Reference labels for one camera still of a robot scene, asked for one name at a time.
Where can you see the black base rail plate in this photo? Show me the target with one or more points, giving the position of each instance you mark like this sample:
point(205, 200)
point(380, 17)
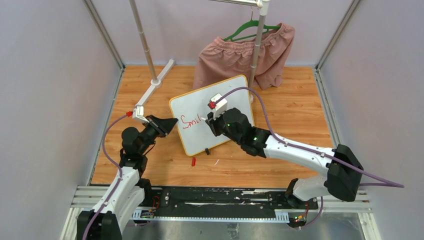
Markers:
point(224, 204)

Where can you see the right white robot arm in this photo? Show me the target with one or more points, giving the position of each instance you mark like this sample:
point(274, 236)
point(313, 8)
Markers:
point(336, 168)

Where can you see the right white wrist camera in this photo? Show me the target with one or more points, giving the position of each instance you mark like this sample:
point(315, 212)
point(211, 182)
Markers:
point(218, 105)

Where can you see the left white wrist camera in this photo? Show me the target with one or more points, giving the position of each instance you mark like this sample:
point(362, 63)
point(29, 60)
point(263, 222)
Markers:
point(138, 114)

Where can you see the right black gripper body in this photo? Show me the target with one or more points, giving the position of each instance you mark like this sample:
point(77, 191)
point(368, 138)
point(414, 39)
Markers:
point(218, 126)

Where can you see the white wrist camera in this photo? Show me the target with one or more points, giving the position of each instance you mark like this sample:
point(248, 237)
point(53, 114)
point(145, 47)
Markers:
point(138, 114)
point(218, 105)

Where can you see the green clothes hanger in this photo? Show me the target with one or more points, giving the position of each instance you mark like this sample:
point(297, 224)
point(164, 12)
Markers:
point(249, 29)

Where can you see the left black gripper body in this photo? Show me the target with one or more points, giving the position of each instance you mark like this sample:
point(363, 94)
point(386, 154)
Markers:
point(155, 126)

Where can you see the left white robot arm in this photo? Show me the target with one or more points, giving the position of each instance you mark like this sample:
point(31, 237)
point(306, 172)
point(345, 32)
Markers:
point(109, 217)

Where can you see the pink shorts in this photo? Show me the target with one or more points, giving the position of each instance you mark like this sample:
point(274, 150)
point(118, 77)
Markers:
point(222, 59)

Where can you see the yellow framed whiteboard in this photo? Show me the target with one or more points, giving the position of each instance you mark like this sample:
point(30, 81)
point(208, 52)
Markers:
point(193, 108)

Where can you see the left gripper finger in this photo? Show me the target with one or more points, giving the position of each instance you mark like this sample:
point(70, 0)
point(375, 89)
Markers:
point(165, 129)
point(170, 120)

